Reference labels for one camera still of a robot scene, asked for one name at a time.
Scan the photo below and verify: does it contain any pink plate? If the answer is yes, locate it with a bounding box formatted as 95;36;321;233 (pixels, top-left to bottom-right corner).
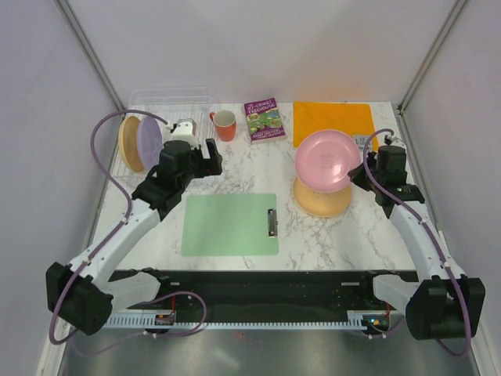
294;129;361;193

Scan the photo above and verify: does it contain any yellow plate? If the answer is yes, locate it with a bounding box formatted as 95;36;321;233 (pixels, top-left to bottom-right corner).
293;178;352;218

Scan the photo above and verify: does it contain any purple plate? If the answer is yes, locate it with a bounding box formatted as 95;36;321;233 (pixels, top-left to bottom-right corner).
136;117;163;170

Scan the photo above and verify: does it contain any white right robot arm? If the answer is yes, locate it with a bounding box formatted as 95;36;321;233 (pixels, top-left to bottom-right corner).
348;146;485;340

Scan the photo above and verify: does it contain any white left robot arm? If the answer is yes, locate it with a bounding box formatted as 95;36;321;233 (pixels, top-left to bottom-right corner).
45;139;222;335

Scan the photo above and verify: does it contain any tan plate in rack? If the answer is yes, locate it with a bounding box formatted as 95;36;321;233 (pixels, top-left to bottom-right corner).
118;116;144;173

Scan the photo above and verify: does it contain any small white label card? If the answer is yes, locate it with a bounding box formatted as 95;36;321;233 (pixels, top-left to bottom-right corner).
352;135;373;151

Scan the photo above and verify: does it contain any orange mug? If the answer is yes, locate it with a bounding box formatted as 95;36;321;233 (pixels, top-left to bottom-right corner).
209;110;236;142

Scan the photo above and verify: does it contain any orange mat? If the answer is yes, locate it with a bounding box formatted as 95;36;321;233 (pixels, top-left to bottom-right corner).
293;102;375;147

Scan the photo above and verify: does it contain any green clipboard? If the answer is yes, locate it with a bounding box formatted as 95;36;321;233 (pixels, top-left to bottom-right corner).
181;193;279;257

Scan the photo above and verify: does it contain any purple paperback book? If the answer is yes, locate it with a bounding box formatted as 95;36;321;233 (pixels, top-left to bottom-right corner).
243;98;287;145

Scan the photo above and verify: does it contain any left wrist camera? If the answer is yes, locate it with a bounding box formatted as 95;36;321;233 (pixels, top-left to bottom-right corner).
167;118;199;149

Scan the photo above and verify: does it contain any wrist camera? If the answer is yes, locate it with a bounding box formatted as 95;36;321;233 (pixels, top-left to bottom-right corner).
167;118;199;149
384;133;406;148

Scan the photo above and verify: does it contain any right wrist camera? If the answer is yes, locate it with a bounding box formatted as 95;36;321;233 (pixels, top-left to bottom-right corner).
384;133;406;148

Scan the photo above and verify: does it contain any right aluminium frame post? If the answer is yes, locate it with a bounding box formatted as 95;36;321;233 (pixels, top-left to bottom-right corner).
397;0;469;114

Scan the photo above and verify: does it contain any aluminium frame post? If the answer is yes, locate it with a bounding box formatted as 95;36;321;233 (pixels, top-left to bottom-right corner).
397;0;469;114
55;0;124;110

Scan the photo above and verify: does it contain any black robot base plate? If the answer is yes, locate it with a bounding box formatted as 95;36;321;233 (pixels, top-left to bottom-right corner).
134;268;393;323

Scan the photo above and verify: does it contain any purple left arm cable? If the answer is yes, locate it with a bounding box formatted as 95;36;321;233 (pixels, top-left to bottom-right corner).
49;110;208;357

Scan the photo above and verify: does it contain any white slotted cable duct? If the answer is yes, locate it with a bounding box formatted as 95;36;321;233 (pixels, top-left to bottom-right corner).
104;310;367;331

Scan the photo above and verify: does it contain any left aluminium frame post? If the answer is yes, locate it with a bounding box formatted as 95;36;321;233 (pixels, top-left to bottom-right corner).
55;0;124;110

